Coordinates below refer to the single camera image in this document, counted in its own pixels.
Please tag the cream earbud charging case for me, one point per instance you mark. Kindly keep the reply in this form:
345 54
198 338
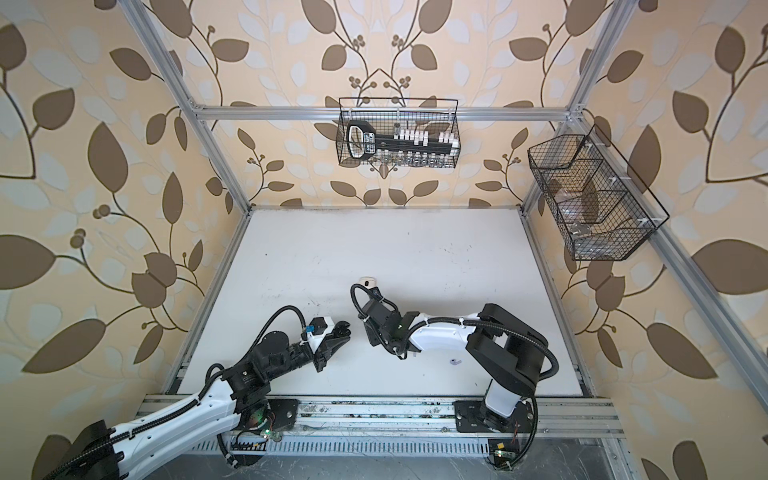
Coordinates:
368 282

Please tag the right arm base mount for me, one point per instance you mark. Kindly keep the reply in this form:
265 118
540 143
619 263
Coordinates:
519 429

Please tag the black wire basket right wall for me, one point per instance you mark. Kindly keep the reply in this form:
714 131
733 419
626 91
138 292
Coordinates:
602 207

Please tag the black round charging case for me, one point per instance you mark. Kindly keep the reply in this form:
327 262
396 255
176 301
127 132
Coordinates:
341 329

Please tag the black tool with white parts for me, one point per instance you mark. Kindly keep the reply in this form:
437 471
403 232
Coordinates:
364 142

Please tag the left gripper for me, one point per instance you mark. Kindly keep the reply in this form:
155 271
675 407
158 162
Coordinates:
322 356

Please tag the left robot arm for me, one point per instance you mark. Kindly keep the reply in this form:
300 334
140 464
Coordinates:
228 399

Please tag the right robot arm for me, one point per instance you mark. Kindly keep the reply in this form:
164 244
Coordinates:
516 356

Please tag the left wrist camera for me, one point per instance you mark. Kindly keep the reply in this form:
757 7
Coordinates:
317 330

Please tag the black wire basket back wall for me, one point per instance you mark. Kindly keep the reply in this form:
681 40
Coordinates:
432 113

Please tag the black wire basket wall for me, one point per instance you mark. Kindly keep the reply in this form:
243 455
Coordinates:
602 207
432 113

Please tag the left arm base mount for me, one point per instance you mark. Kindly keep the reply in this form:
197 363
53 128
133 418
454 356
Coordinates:
264 424

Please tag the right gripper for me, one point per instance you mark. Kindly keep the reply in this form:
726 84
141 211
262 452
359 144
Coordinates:
374 338

